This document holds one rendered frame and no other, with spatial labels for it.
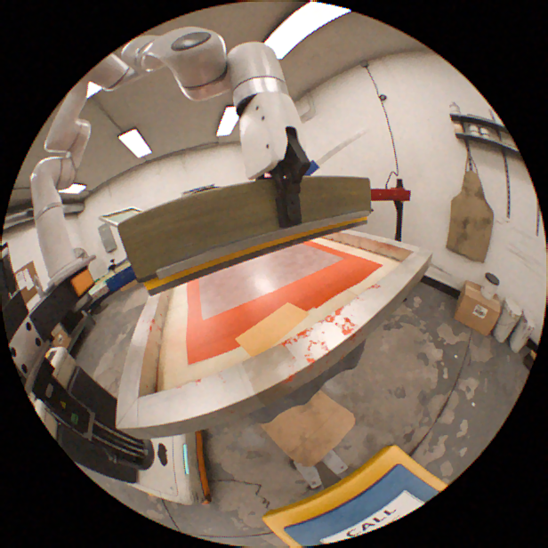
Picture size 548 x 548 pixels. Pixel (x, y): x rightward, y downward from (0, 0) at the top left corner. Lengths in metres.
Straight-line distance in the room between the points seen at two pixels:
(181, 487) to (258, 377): 0.97
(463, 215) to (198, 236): 2.07
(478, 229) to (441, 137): 0.97
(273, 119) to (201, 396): 0.27
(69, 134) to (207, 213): 0.48
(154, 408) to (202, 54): 0.37
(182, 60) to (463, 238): 2.15
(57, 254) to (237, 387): 0.45
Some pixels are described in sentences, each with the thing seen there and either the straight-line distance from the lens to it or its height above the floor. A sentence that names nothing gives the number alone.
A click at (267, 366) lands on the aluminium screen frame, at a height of 0.99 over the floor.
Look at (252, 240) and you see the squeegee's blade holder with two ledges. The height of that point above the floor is 1.08.
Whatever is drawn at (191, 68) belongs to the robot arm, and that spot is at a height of 1.32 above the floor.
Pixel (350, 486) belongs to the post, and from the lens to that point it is 0.18.
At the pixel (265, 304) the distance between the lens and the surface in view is 0.27.
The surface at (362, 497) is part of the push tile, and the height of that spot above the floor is 0.97.
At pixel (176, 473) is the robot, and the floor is 0.28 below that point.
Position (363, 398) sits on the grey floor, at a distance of 1.21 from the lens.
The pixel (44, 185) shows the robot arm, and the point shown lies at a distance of 0.53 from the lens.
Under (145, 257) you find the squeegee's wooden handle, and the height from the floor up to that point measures 1.10.
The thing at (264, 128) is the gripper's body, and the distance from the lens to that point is 0.19.
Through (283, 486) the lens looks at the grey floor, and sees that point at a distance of 1.15.
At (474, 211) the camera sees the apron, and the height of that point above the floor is 1.01.
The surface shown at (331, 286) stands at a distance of 0.30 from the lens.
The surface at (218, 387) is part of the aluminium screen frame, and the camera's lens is 0.16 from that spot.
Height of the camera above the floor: 1.12
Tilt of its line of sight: 27 degrees down
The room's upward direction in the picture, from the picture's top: 12 degrees counter-clockwise
